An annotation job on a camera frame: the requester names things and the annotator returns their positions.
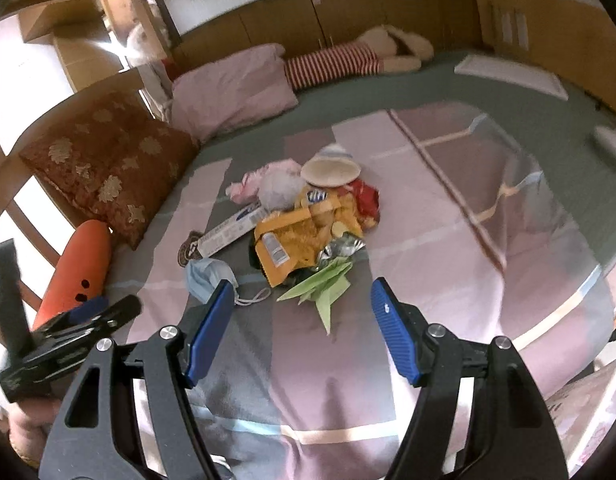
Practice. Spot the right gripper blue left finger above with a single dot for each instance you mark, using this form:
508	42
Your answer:
204	327

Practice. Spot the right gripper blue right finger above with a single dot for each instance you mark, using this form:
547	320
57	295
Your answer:
402	327

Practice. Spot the light blue face mask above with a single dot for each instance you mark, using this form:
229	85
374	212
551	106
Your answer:
204	275

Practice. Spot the red cigarette box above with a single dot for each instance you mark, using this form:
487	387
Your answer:
368	202

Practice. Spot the person's left hand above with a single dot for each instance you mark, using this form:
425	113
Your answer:
27	426

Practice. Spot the orange carrot plush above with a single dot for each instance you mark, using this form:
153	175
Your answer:
80	273

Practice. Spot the green paper plane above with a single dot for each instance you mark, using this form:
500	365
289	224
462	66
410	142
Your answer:
323	289

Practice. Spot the silver foil wrapper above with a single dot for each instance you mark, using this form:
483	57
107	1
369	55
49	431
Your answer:
344	246

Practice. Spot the white blue small tube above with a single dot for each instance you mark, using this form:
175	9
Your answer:
275	249

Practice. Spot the yellow snack bag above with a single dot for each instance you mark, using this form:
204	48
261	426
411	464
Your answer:
304	232

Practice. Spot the pink crumpled cloth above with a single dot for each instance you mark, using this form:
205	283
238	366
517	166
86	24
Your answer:
245	190

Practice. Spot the grey crumpled ball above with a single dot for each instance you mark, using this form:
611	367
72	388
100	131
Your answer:
279	189

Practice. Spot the brown floral cushion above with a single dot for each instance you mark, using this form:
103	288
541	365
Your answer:
114	162

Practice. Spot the green bed sheet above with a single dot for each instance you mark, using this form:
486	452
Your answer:
557	132

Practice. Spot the pink pillow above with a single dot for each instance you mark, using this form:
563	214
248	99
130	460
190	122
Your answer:
243	89

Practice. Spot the striped plush doll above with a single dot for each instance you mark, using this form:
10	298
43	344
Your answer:
381	50

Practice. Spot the white flat tray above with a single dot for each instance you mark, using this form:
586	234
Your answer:
522	75

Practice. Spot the white plush toy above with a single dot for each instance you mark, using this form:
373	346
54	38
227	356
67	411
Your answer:
157	85

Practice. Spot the wooden bed frame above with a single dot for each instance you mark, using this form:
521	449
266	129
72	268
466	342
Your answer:
21	192

